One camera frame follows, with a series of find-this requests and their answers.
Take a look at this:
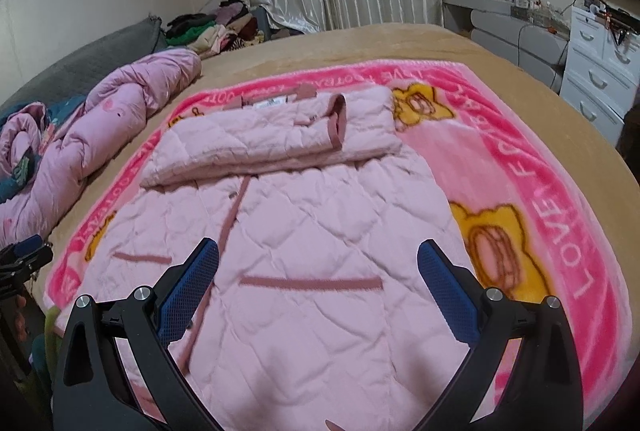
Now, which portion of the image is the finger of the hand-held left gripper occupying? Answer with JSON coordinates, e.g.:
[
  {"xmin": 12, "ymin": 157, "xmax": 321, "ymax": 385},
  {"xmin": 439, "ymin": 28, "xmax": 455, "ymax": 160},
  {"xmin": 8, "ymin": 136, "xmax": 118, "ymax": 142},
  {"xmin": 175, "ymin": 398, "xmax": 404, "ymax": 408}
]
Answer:
[
  {"xmin": 0, "ymin": 234, "xmax": 45, "ymax": 265},
  {"xmin": 0, "ymin": 245, "xmax": 54, "ymax": 285}
]

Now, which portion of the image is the pink printed blanket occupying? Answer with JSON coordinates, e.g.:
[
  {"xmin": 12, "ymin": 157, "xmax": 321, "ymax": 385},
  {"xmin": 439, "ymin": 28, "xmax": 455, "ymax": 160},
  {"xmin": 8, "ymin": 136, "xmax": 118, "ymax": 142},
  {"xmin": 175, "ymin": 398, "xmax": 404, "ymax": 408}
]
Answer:
[{"xmin": 42, "ymin": 57, "xmax": 632, "ymax": 431}]

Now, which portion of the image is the grey desk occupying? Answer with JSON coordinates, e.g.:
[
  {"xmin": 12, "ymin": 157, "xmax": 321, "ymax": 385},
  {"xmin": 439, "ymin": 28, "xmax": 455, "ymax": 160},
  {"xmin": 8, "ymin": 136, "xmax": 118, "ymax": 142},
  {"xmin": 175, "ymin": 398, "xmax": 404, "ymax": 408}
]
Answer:
[{"xmin": 442, "ymin": 0, "xmax": 571, "ymax": 79}]

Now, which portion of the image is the pink patterned quilt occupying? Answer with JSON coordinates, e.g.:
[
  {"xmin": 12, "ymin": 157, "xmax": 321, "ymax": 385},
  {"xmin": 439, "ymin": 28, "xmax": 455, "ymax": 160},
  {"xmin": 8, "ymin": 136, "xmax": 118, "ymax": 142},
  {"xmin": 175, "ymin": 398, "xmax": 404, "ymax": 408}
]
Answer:
[{"xmin": 0, "ymin": 47, "xmax": 203, "ymax": 248}]

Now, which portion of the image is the pink quilted jacket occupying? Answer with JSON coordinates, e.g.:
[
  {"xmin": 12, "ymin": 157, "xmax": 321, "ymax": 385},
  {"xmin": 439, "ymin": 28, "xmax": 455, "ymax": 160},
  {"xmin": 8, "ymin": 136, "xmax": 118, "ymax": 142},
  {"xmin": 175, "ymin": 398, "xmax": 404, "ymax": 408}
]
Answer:
[{"xmin": 82, "ymin": 86, "xmax": 496, "ymax": 431}]

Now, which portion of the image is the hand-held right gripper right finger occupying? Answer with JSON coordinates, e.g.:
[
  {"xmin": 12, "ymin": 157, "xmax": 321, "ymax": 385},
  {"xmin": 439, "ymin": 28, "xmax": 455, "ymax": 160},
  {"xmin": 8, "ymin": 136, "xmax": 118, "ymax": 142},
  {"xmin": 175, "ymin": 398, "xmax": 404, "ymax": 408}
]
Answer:
[{"xmin": 416, "ymin": 238, "xmax": 584, "ymax": 431}]

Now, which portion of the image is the tan bed sheet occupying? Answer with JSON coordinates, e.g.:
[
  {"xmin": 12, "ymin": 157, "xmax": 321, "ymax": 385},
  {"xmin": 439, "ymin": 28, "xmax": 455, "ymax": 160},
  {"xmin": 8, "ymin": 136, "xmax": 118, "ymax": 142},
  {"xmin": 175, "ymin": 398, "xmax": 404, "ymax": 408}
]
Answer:
[{"xmin": 0, "ymin": 24, "xmax": 640, "ymax": 362}]

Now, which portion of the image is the white drawer cabinet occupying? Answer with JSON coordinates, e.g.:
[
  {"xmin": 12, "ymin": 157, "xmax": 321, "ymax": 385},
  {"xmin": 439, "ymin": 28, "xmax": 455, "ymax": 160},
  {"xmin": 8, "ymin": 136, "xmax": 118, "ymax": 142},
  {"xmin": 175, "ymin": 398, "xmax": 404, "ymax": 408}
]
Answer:
[{"xmin": 559, "ymin": 5, "xmax": 640, "ymax": 147}]

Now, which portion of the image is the grey cushion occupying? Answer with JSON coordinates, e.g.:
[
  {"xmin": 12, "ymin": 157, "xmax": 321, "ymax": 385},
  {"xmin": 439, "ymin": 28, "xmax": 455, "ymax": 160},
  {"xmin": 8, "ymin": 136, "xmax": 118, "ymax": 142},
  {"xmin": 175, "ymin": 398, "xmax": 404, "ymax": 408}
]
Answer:
[{"xmin": 0, "ymin": 14, "xmax": 169, "ymax": 112}]

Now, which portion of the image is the dark cloth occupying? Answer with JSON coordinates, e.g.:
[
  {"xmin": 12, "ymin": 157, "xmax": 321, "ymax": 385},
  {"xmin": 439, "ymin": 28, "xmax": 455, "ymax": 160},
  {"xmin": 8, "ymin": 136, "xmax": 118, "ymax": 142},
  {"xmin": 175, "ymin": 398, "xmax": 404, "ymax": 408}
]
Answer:
[{"xmin": 617, "ymin": 104, "xmax": 640, "ymax": 158}]

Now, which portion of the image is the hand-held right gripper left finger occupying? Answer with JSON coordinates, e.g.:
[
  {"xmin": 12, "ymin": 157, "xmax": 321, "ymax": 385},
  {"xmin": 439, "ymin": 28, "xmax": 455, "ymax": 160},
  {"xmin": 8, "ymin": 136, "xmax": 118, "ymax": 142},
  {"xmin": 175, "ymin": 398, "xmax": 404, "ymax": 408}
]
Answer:
[{"xmin": 52, "ymin": 237, "xmax": 221, "ymax": 431}]

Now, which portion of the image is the pile of clothes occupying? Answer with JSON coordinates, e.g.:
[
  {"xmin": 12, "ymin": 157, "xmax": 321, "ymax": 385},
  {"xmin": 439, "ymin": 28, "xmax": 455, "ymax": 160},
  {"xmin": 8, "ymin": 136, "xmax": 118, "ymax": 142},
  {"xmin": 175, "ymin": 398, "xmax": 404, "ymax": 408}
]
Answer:
[{"xmin": 165, "ymin": 0, "xmax": 275, "ymax": 58}]

